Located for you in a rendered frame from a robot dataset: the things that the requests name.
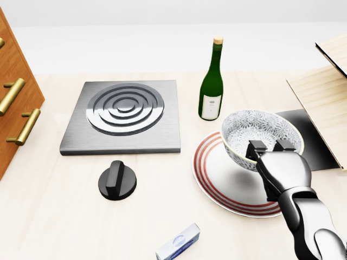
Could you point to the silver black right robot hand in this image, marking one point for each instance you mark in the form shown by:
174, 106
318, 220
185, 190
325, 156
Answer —
284, 170

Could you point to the white patterned bowl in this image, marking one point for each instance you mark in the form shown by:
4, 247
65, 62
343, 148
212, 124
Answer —
260, 130

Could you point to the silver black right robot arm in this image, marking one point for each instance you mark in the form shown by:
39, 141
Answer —
311, 224

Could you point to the white plate with red rings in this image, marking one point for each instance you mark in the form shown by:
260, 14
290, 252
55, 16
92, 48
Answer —
225, 184

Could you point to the flat dark stove plate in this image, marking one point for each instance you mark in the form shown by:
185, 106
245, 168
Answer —
124, 116

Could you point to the pale wooden rack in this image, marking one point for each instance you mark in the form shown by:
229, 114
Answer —
322, 94

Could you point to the green wine bottle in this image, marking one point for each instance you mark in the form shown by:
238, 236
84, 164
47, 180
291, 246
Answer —
211, 94

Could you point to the white blue printed box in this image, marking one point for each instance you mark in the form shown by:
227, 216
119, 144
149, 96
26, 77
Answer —
179, 242

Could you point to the round black stove knob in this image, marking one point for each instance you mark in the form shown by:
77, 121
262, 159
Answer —
117, 181

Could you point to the wooden cabinet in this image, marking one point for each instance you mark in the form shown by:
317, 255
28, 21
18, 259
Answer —
13, 89

